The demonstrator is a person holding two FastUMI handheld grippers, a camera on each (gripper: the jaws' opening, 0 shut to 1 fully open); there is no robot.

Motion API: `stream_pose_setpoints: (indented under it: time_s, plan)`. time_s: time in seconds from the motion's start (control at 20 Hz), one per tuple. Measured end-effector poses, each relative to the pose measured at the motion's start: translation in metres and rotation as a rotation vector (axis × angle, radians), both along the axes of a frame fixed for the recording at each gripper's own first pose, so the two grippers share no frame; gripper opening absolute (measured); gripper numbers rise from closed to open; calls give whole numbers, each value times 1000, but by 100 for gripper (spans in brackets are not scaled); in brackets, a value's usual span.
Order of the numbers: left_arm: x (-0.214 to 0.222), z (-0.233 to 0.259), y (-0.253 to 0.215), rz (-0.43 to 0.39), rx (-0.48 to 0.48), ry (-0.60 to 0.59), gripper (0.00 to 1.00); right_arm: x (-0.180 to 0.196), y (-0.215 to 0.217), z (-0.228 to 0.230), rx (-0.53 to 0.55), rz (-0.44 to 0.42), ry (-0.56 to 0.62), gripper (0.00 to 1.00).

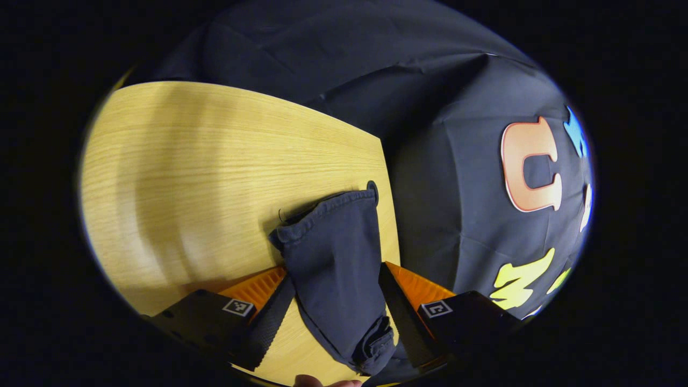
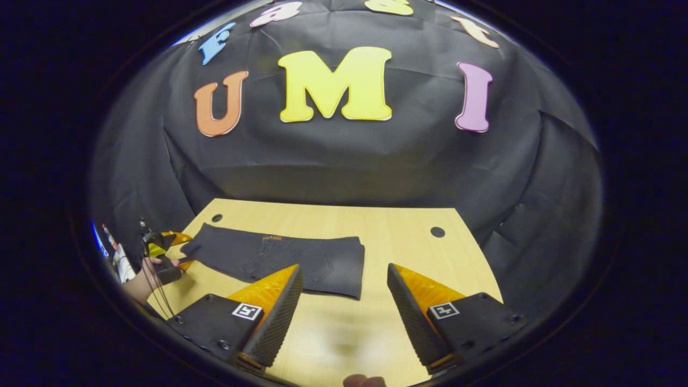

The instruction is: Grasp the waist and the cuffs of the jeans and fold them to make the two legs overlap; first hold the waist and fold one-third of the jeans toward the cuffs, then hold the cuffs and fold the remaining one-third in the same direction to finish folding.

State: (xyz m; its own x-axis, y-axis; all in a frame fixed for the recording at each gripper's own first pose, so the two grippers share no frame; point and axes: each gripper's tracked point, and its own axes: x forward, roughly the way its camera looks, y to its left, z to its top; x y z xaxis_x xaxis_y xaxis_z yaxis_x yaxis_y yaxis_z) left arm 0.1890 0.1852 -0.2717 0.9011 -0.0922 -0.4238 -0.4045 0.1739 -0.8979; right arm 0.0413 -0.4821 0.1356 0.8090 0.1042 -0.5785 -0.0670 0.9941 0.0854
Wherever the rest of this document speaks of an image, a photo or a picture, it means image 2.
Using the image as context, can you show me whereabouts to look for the black jeans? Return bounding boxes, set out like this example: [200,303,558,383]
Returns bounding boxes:
[180,223,366,300]

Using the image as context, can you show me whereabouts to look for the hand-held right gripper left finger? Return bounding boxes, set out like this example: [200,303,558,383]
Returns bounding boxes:
[168,263,305,375]

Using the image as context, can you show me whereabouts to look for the thin black cable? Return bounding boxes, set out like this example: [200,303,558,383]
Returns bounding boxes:
[141,258,176,319]

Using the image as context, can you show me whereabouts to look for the white panel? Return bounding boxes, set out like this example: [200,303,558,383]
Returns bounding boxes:
[94,223,137,284]

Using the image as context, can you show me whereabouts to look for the black backdrop cloth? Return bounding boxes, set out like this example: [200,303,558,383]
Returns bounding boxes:
[89,0,604,323]

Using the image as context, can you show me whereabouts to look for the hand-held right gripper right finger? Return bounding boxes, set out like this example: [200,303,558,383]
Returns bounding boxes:
[387,262,528,375]

